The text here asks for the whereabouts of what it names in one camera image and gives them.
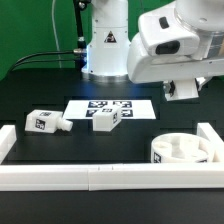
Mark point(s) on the white right fence rail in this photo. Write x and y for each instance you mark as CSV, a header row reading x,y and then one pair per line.
x,y
205,130

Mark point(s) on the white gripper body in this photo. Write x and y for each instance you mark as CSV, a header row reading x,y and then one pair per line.
x,y
143,68

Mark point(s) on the white marker sheet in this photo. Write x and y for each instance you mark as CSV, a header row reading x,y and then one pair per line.
x,y
131,109

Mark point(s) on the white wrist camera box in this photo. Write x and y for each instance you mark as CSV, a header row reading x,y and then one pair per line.
x,y
163,35

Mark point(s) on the white front fence rail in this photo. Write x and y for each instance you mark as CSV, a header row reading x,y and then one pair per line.
x,y
110,177

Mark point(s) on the white left fence rail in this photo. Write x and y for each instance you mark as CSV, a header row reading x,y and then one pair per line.
x,y
7,140

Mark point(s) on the white round stool seat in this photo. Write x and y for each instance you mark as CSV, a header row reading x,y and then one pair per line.
x,y
181,148

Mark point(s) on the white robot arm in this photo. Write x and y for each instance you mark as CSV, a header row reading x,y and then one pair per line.
x,y
107,53

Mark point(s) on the white fence rail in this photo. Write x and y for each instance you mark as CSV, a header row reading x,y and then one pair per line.
x,y
110,177
205,130
7,140

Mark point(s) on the black camera stand pole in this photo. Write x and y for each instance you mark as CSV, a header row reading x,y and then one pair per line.
x,y
79,6

